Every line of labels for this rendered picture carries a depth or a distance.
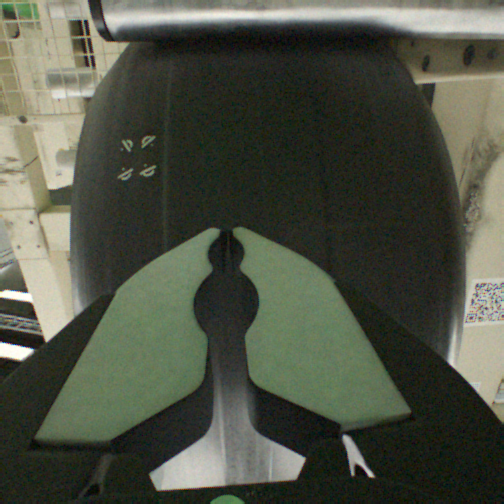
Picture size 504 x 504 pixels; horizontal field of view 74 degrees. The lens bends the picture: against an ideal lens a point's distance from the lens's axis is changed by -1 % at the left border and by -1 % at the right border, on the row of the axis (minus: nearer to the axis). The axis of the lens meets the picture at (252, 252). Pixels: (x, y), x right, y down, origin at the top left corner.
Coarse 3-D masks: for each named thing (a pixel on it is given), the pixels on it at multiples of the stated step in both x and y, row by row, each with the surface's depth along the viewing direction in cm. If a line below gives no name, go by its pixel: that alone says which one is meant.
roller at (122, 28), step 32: (96, 0) 23; (128, 0) 23; (160, 0) 23; (192, 0) 23; (224, 0) 23; (256, 0) 23; (288, 0) 23; (320, 0) 24; (352, 0) 24; (384, 0) 24; (416, 0) 24; (448, 0) 24; (480, 0) 24; (128, 32) 24; (160, 32) 25; (192, 32) 25; (224, 32) 25; (256, 32) 25; (288, 32) 25; (320, 32) 25; (352, 32) 26; (384, 32) 26; (416, 32) 26; (448, 32) 26; (480, 32) 26
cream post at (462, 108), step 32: (448, 96) 42; (480, 96) 37; (448, 128) 43; (480, 128) 37; (480, 160) 37; (480, 192) 39; (480, 224) 40; (480, 256) 42; (480, 352) 49; (480, 384) 51
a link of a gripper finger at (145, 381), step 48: (192, 240) 11; (144, 288) 9; (192, 288) 9; (96, 336) 7; (144, 336) 7; (192, 336) 7; (96, 384) 6; (144, 384) 6; (192, 384) 6; (48, 432) 5; (96, 432) 5; (144, 432) 6; (192, 432) 7
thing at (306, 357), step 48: (240, 240) 11; (240, 288) 10; (288, 288) 9; (336, 288) 9; (288, 336) 7; (336, 336) 7; (288, 384) 6; (336, 384) 6; (384, 384) 6; (288, 432) 6; (336, 432) 6
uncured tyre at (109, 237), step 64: (128, 64) 25; (192, 64) 24; (256, 64) 25; (320, 64) 25; (384, 64) 25; (128, 128) 22; (192, 128) 22; (256, 128) 22; (320, 128) 22; (384, 128) 22; (128, 192) 21; (192, 192) 21; (256, 192) 21; (320, 192) 21; (384, 192) 21; (448, 192) 24; (128, 256) 21; (320, 256) 21; (384, 256) 21; (448, 256) 22; (448, 320) 22; (192, 448) 23; (256, 448) 23
